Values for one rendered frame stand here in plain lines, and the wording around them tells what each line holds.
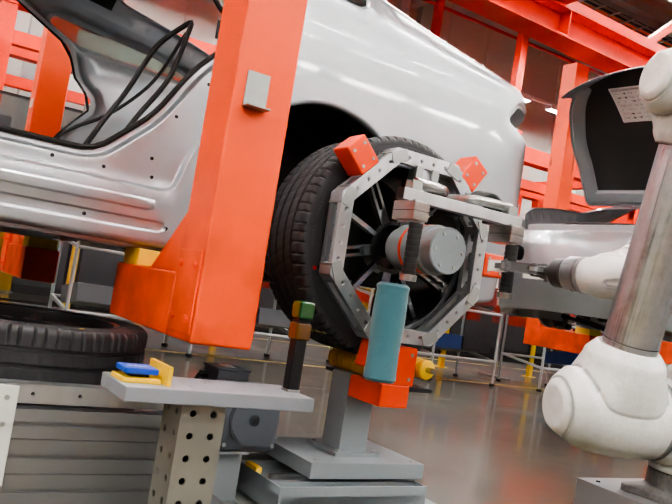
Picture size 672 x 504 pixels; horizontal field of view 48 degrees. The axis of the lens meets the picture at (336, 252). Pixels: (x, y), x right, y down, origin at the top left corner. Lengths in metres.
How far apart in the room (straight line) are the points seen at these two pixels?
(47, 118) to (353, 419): 2.82
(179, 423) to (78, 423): 0.30
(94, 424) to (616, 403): 1.12
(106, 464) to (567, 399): 1.04
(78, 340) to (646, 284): 1.27
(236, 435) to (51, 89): 2.89
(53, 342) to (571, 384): 1.16
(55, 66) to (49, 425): 3.01
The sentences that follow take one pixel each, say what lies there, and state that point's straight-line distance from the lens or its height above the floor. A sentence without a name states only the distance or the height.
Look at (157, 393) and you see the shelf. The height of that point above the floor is 0.44.
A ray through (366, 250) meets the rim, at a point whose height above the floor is 0.83.
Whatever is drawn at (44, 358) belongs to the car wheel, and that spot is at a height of 0.43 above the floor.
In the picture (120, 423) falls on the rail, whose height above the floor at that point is 0.31.
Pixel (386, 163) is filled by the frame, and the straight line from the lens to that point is 2.09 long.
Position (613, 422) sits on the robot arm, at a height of 0.54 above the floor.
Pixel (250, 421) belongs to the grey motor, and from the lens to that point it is 2.06.
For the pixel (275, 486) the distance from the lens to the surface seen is 2.07.
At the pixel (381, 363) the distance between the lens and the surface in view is 1.96.
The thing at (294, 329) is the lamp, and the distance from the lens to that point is 1.73.
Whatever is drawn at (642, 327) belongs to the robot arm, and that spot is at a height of 0.72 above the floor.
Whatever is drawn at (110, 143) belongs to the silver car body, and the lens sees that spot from 2.31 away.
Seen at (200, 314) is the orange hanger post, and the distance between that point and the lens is 1.78.
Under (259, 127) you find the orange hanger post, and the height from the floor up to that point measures 1.06.
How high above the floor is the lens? 0.69
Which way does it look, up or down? 3 degrees up
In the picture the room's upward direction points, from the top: 9 degrees clockwise
